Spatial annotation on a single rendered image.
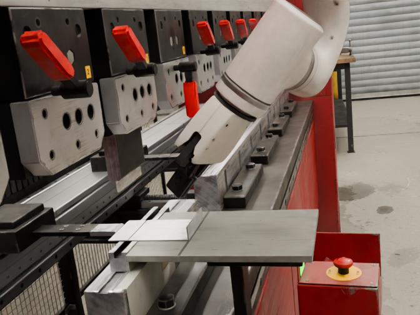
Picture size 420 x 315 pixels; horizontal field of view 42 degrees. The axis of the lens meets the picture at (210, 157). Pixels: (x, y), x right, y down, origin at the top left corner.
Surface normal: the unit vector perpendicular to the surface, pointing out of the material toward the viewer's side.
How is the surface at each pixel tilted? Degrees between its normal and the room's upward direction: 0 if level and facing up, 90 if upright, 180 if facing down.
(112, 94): 90
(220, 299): 0
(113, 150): 90
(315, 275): 0
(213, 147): 128
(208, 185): 90
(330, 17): 101
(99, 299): 90
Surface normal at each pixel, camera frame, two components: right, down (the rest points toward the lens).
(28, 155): -0.23, 0.25
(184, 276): -0.11, -0.97
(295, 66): 0.58, 0.62
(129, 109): 0.97, -0.04
